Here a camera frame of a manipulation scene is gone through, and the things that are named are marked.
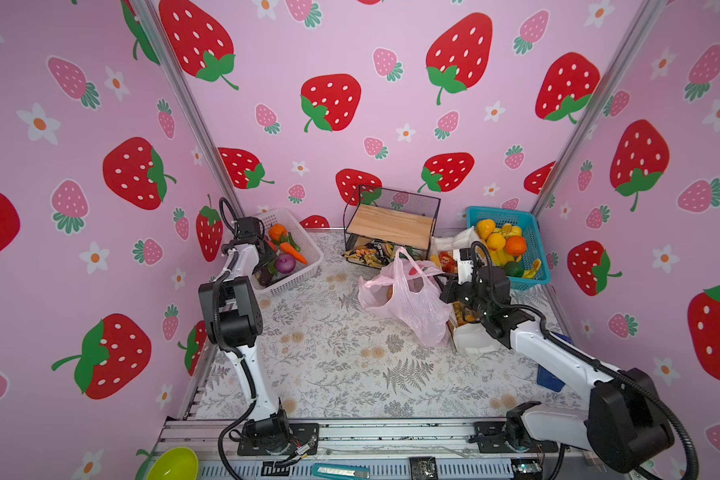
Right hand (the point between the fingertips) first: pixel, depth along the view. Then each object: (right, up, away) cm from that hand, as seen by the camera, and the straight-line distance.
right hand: (434, 273), depth 82 cm
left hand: (-55, +5, +19) cm, 59 cm away
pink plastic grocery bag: (-8, -4, -9) cm, 13 cm away
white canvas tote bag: (+8, -17, -5) cm, 20 cm away
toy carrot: (-49, +8, +29) cm, 58 cm away
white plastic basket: (-42, +10, +26) cm, 50 cm away
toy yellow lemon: (+28, +10, +25) cm, 39 cm away
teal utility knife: (-25, -47, -12) cm, 54 cm away
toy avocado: (+30, +1, +16) cm, 34 cm away
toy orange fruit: (+35, +9, +24) cm, 44 cm away
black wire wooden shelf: (-15, +17, +21) cm, 31 cm away
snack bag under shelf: (-17, +6, +19) cm, 26 cm away
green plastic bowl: (-65, -46, -11) cm, 80 cm away
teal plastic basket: (+41, +8, +23) cm, 47 cm away
